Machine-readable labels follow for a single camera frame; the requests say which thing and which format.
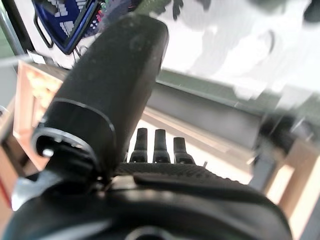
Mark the grey metal beam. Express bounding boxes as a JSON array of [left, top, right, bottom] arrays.
[[146, 82, 263, 149]]

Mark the light wooden crate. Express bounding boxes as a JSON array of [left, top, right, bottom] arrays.
[[12, 61, 69, 173]]

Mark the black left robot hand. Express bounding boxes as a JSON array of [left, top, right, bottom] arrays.
[[4, 14, 294, 240]]

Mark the light wooden table frame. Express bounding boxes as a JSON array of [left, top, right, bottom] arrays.
[[247, 139, 320, 240]]

